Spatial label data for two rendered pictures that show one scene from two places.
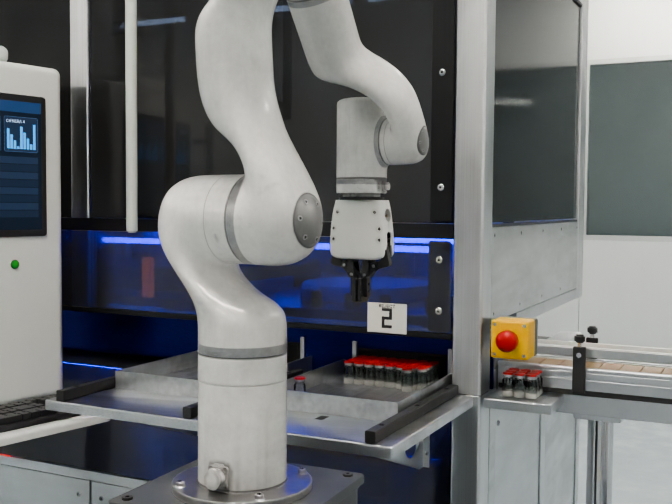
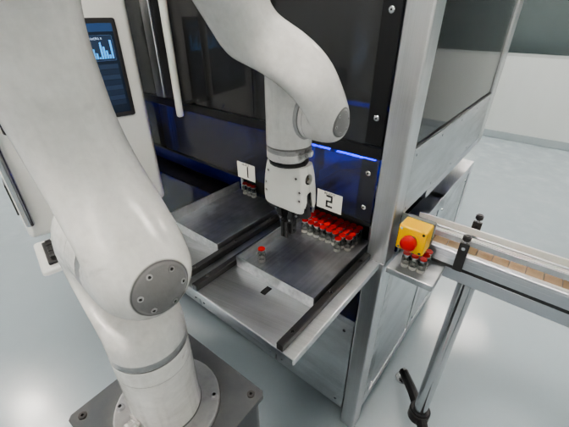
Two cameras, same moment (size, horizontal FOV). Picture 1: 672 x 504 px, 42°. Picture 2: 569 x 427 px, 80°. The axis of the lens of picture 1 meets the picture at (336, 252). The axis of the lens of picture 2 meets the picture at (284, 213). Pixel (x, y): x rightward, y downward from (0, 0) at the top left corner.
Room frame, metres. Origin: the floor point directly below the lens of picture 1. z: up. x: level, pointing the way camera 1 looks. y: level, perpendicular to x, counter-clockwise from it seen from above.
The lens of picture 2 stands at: (0.88, -0.17, 1.50)
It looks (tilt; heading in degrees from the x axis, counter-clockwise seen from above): 31 degrees down; 13
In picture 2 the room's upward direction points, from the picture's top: straight up
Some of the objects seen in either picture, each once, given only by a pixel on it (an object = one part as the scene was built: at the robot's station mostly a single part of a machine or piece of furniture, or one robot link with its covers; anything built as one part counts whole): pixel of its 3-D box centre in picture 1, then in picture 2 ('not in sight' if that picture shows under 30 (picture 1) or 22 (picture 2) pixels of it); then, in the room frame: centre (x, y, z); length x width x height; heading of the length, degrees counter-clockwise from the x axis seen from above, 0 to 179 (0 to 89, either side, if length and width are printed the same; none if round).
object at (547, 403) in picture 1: (526, 399); (417, 266); (1.70, -0.37, 0.87); 0.14 x 0.13 x 0.02; 154
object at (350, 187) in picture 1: (362, 187); (290, 151); (1.47, -0.04, 1.27); 0.09 x 0.08 x 0.03; 64
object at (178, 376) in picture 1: (218, 371); (229, 212); (1.82, 0.24, 0.90); 0.34 x 0.26 x 0.04; 154
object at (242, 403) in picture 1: (242, 419); (159, 374); (1.18, 0.13, 0.95); 0.19 x 0.19 x 0.18
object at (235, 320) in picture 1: (223, 262); (121, 273); (1.20, 0.15, 1.16); 0.19 x 0.12 x 0.24; 60
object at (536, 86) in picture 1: (541, 96); (488, 8); (2.11, -0.49, 1.50); 0.85 x 0.01 x 0.59; 154
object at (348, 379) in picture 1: (384, 375); (325, 234); (1.75, -0.10, 0.90); 0.18 x 0.02 x 0.05; 64
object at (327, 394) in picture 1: (367, 387); (309, 249); (1.67, -0.06, 0.90); 0.34 x 0.26 x 0.04; 154
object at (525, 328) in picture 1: (514, 337); (415, 235); (1.67, -0.34, 0.99); 0.08 x 0.07 x 0.07; 154
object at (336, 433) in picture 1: (272, 398); (251, 246); (1.68, 0.12, 0.87); 0.70 x 0.48 x 0.02; 64
